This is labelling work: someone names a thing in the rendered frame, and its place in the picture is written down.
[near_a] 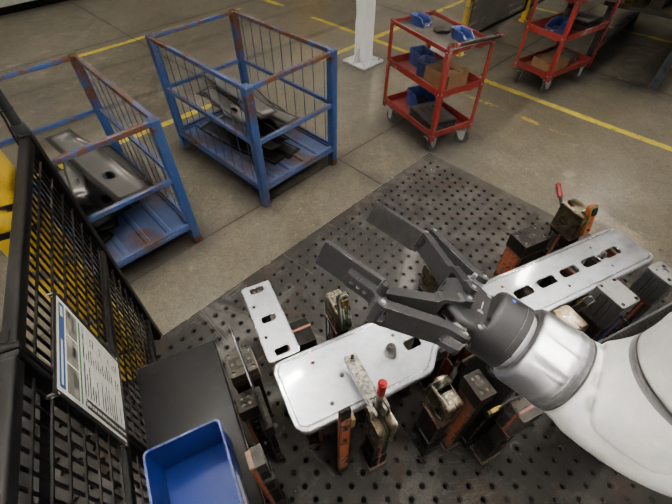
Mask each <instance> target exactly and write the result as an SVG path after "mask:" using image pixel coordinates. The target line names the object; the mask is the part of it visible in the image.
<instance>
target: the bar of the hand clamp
mask: <svg viewBox="0 0 672 504"><path fill-rule="evenodd" d="M344 362H345V364H346V366H347V369H348V370H349V371H350V373H351V375H352V377H353V379H354V381H355V383H356V385H357V386H358V388H359V390H360V392H361V394H362V396H363V398H364V400H365V402H366V403H367V405H369V406H370V407H371V409H372V411H373V414H374V419H376V418H377V417H378V414H377V412H376V410H375V408H374V406H373V404H372V403H371V401H370V400H372V399H374V398H376V390H377V389H376V387H375V386H374V384H373V382H372V380H371V378H370V377H369V375H368V373H367V371H366V370H365V368H364V366H363V364H362V362H361V361H360V359H359V357H358V355H357V353H356V352H354V353H352V354H350V355H348V356H345V357H344ZM381 409H382V410H383V412H384V414H386V413H387V411H388V409H387V407H386V405H385V404H384V402H383V404H382V408H381Z"/></svg>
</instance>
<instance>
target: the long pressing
mask: <svg viewBox="0 0 672 504"><path fill-rule="evenodd" d="M590 247H591V248H590ZM612 247H615V248H617V249H618V250H619V251H620V253H618V254H616V255H614V256H612V257H610V258H607V257H606V256H605V258H604V259H600V258H599V257H598V255H599V254H600V253H601V252H602V251H606V250H608V249H610V248H612ZM593 256H594V257H596V258H597V259H599V260H600V262H599V263H597V264H594V265H592V266H590V267H585V266H584V265H583V264H582V263H581V262H582V261H584V260H586V259H588V258H590V257H593ZM654 259H655V257H654V255H653V254H651V253H650V252H649V251H647V250H646V249H645V248H643V247H642V246H641V245H639V244H638V243H637V242H635V241H634V240H633V239H631V238H630V237H629V236H627V235H626V234H625V233H623V232H622V231H620V230H618V229H615V228H607V229H605V230H602V231H600V232H598V233H595V234H593V235H591V236H588V237H586V238H584V239H582V240H579V241H577V242H575V243H572V244H570V245H568V246H565V247H563V248H561V249H558V250H556V251H554V252H551V253H549V254H547V255H544V256H542V257H540V258H537V259H535V260H533V261H531V262H528V263H526V264H524V265H521V266H519V267H517V268H514V269H512V270H510V271H507V272H505V273H503V274H500V275H498V276H496V277H493V278H491V279H489V281H488V282H487V283H486V284H485V285H484V286H483V288H482V289H483V290H484V291H485V292H486V293H488V295H491V296H493V295H496V294H497V293H499V292H507V293H509V294H511V295H512V296H514V297H515V298H517V297H516V296H515V295H514V294H513V293H514V292H515V291H518V290H520V289H522V288H524V287H526V286H529V287H531V288H532V289H533V290H534V293H532V294H530V295H527V296H525V297H523V298H521V299H519V298H517V299H518V300H520V301H521V302H523V303H524V304H526V305H527V306H529V307H531V308H532V309H533V310H534V311H535V310H538V309H545V310H548V311H549V312H551V310H553V309H555V308H557V307H559V306H561V305H564V304H565V305H567V304H569V303H571V302H573V301H575V300H577V299H579V298H581V297H583V296H585V295H588V294H590V292H591V291H592V290H593V289H594V288H595V286H596V285H597V284H599V283H601V282H603V281H605V280H607V279H609V278H611V277H614V278H616V279H617V280H618V279H620V278H622V277H624V276H626V275H628V274H630V273H633V272H635V271H637V270H639V269H641V268H643V267H645V266H647V265H649V264H651V263H652V262H653V261H654ZM612 265H613V266H612ZM571 266H574V267H576V268H577V269H578V270H579V272H577V273H575V274H573V275H571V276H568V277H563V276H562V275H561V274H560V273H559V272H560V271H562V270H564V269H566V268H568V267H571ZM548 276H553V277H554V278H555V279H556V280H557V282H555V283H553V284H551V285H549V286H547V287H545V288H542V287H540V286H539V285H538V284H537V281H540V280H542V279H544V278H546V277H548ZM568 285H570V286H571V287H569V286H568ZM501 286H503V288H502V287H501ZM392 334H394V337H392V336H391V335H392ZM412 338H414V337H412V336H409V335H406V334H402V333H399V332H396V331H393V330H390V329H388V328H384V327H381V326H378V325H375V324H372V323H367V324H365V325H363V326H360V327H358V328H356V329H353V330H351V331H349V332H346V333H344V334H342V335H339V336H337V337H334V338H332V339H330V340H327V341H325V342H323V343H320V344H318V345H316V346H313V347H311V348H309V349H306V350H304V351H302V352H299V353H297V354H294V355H292V356H290V357H287V358H285V359H283V360H281V361H279V362H278V363H277V364H276V365H275V367H274V370H273V376H274V379H275V381H276V384H277V386H278V389H279V392H280V394H281V397H282V399H283V402H284V404H285V407H286V410H287V412H288V415H289V417H290V420H291V422H292V425H293V427H294V429H295V430H296V431H297V432H298V433H300V434H302V435H311V434H313V433H315V432H317V431H319V430H321V429H323V428H326V427H328V426H330V425H332V424H334V423H336V422H338V411H339V410H341V409H343V408H345V407H348V406H350V408H351V410H352V412H353V414H354V413H356V412H358V411H360V410H362V409H364V408H365V407H366V406H367V403H366V402H365V400H364V398H363V396H362V394H361V392H360V390H359V388H358V386H357V385H356V383H355V381H354V379H353V377H352V375H351V373H350V371H349V370H348V369H347V366H346V364H345V362H344V357H345V356H348V355H350V354H352V353H354V352H356V353H357V355H358V357H359V359H360V361H361V362H362V364H363V366H364V368H365V370H366V371H367V373H368V375H369V377H370V378H371V380H372V382H373V384H374V386H375V387H376V389H377V384H378V381H379V380H380V379H385V380H386V381H387V383H388V385H387V389H386V394H385V396H384V397H385V398H386V397H388V396H390V395H392V394H394V393H397V392H399V391H401V390H403V389H405V388H407V387H409V386H411V385H413V384H415V383H417V382H419V381H421V380H423V379H425V378H427V377H429V376H430V375H431V374H432V372H433V370H434V367H435V362H436V357H437V352H438V350H439V349H440V348H441V347H439V346H438V345H436V344H433V343H430V342H427V341H424V340H421V339H419V341H420V343H421V345H419V346H417V347H415V348H413V349H411V350H408V349H406V347H405V346H404V344H403V343H404V342H405V341H407V340H410V339H412ZM388 343H394V344H395V345H396V354H395V357H393V358H387V357H386V356H385V354H384V352H385V347H386V345H387V344H388ZM312 361H314V362H315V363H314V364H311V362H312ZM341 373H343V374H344V377H340V374H341ZM331 402H333V403H334V405H330V403H331Z"/></svg>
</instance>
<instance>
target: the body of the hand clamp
mask: <svg viewBox="0 0 672 504"><path fill-rule="evenodd" d="M377 414H378V417H377V418H376V419H374V418H373V419H370V417H369V415H368V413H367V414H366V421H365V427H364V430H365V432H366V437H365V441H364V442H363V443H362V449H361V450H359V452H360V454H361V456H362V458H363V460H364V463H365V465H366V467H367V469H368V471H369V473H371V472H372V471H374V470H376V469H378V468H380V467H382V466H383V465H385V464H386V461H385V459H386V456H387V453H388V452H387V447H388V444H389V443H390V442H392V441H393V440H394V439H393V438H394V436H395V433H396V430H397V427H398V423H397V421H396V419H395V417H394V416H393V414H392V412H391V410H389V411H387V413H386V414H384V412H383V410H382V409H381V410H380V411H378V412H377Z"/></svg>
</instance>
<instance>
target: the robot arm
mask: <svg viewBox="0 0 672 504"><path fill-rule="evenodd" d="M366 221H367V222H369V223H370V224H372V225H373V226H375V227H376V228H378V229H379V230H381V231H382V232H384V233H385V234H387V235H388V236H390V237H391V238H393V239H394V240H396V241H397V242H399V243H400V244H402V245H403V246H405V247H406V248H408V249H409V250H412V249H413V250H412V251H417V252H418V253H419V255H420V256H421V257H422V259H423V260H424V262H425V263H426V265H427V266H428V268H429V269H430V271H431V272H432V274H433V275H434V276H435V278H436V279H437V287H438V290H437V292H436V293H428V292H422V291H416V290H410V289H404V288H399V287H393V286H388V284H387V281H386V278H385V277H383V276H382V275H381V274H379V273H378V272H376V271H375V270H373V269H372V268H370V267H369V266H367V265H366V264H365V263H363V262H362V261H360V260H359V259H357V258H356V257H354V256H353V255H352V254H350V253H349V252H347V251H346V250H344V249H343V248H341V247H340V246H338V245H337V244H336V243H334V242H333V241H331V240H327V241H326V242H325V243H324V245H323V247H322V249H321V251H320V253H319V255H318V257H317V259H316V261H315V263H316V264H317V265H319V266H320V267H322V268H323V269H324V270H326V271H327V272H329V273H330V274H331V275H333V276H334V277H336V278H337V279H338V280H340V281H341V282H343V284H344V285H345V286H346V287H348V288H349V289H351V290H352V291H354V292H355V293H356V294H358V295H359V296H361V297H362V298H363V299H365V300H366V301H367V302H368V306H369V311H368V314H367V315H366V319H367V321H368V322H370V323H372V324H375V325H378V326H381V327H384V328H388V329H390V330H393V331H396V332H399V333H402V334H406V335H409V336H412V337H415V338H418V339H421V340H424V341H427V342H430V343H433V344H436V345H438V346H439V347H441V348H443V349H444V350H446V351H448V352H449V353H451V354H453V355H456V354H457V353H458V352H459V351H460V350H461V349H462V348H463V347H464V346H465V348H466V349H467V350H468V351H470V352H471V353H473V354H474V355H475V356H477V357H478V358H480V359H481V360H483V361H484V362H485V363H487V364H488V365H490V366H491V367H493V372H494V375H495V377H496V378H497V379H498V380H500V381H501V382H503V383H504V384H505V385H507V386H508V387H510V388H511V389H513V390H514V391H515V392H517V393H518V394H520V395H521V396H523V397H524V398H525V399H527V400H528V401H529V402H530V403H531V404H532V405H534V406H536V407H538V408H539V409H541V410H542V411H543V412H545V413H546V414H547V415H548V416H549V417H550V418H551V419H552V420H553V421H554V423H555V424H556V425H557V426H558V428H559V429H560V430H561V431H562V432H563V433H565V434H566V435H567V436H568V437H569V438H571V439H572V440H573V441H574V442H575V443H577V444H578V445H579V446H581V447H582V448H583V449H585V450H586V451H587V452H589V453H590V454H591V455H593V456H594V457H596V458H597V459H599V460H600V461H602V462H603V463H605V464H606V465H608V466H609V467H611V468H613V469H614V470H616V471H617V472H619V473H621V474H622V475H624V476H626V477H627V478H629V479H631V480H633V481H635V482H637V483H639V484H641V485H643V486H645V487H647V488H649V489H651V490H654V491H656V492H658V493H661V494H663V495H666V496H669V497H672V312H670V313H669V314H668V315H666V316H665V317H664V318H663V319H662V320H661V321H659V322H658V323H657V324H656V325H654V326H652V327H651V328H649V329H648V330H646V331H644V332H642V333H640V334H637V335H634V336H632V337H628V338H624V339H619V340H612V341H607V342H605V343H604V344H600V343H598V342H596V341H594V340H593V339H591V338H589V336H588V335H586V334H585V333H583V332H581V331H578V330H577V329H575V328H574V327H572V326H571V325H569V324H568V323H566V322H564V321H563V320H561V319H560V318H558V317H557V316H555V315H554V314H552V313H551V312H549V311H548V310H545V309H538V310H535V311H534V310H533V309H532V308H531V307H529V306H527V305H526V304H524V303H523V302H521V301H520V300H518V299H517V298H515V297H514V296H512V295H511V294H509V293H507V292H499V293H497V294H496V295H493V296H491V295H488V293H486V292H485V291H484V290H483V289H482V288H483V286H484V285H485V284H486V283H487V282H488V281H489V278H488V277H487V275H485V274H484V273H482V272H481V271H480V270H478V269H477V268H475V267H474V266H473V265H472V264H471V263H470V262H469V261H468V260H467V259H466V258H465V257H464V256H463V255H462V254H461V253H460V252H459V251H458V250H457V249H456V248H455V247H454V246H453V245H452V244H451V243H450V242H449V241H448V240H447V239H446V238H445V237H444V236H443V235H441V234H440V233H439V232H438V231H437V230H436V229H435V228H430V230H429V231H427V230H422V229H420V228H419V227H417V226H416V225H414V224H413V223H411V222H410V221H408V220H407V219H405V218H403V217H402V216H400V215H399V214H397V213H396V212H394V211H393V210H391V209H390V208H388V207H387V206H385V205H383V204H382V203H380V202H379V201H377V202H376V203H375V204H374V206H373V208H372V210H371V212H370V214H369V215H368V217H367V219H366ZM435 239H436V240H435ZM467 274H469V275H468V276H467ZM384 312H387V314H386V315H383V313H384Z"/></svg>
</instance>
